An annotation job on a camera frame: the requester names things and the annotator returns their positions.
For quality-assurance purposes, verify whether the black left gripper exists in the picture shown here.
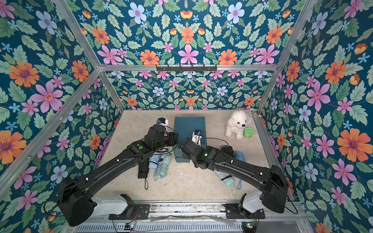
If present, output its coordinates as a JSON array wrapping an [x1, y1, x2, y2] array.
[[151, 132, 180, 154]]

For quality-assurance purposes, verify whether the light blue umbrella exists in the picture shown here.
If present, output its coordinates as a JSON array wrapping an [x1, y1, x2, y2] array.
[[234, 151, 245, 190], [148, 153, 161, 170]]

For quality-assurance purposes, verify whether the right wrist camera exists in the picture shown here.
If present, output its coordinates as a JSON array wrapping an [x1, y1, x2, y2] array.
[[191, 130, 202, 146]]

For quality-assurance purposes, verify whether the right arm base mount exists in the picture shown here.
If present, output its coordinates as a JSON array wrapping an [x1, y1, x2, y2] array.
[[224, 194, 265, 220]]

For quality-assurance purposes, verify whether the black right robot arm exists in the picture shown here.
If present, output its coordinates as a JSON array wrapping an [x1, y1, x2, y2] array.
[[178, 138, 289, 214]]

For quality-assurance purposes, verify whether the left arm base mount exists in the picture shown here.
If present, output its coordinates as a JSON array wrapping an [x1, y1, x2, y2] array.
[[109, 194, 150, 221]]

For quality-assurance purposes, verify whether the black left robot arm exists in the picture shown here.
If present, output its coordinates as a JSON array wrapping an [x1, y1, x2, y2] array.
[[57, 124, 178, 227]]

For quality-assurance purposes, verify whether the black hook rail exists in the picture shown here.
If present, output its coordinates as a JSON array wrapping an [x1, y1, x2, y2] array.
[[155, 65, 218, 72]]

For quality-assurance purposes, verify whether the mint green folded umbrella left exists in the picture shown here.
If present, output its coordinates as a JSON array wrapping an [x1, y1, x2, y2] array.
[[154, 153, 172, 180]]

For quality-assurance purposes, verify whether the teal drawer cabinet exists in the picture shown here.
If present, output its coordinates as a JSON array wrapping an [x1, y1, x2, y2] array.
[[174, 116, 207, 147]]

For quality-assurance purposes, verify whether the white plush dog toy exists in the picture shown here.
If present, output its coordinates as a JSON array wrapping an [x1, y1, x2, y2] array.
[[225, 110, 253, 141]]

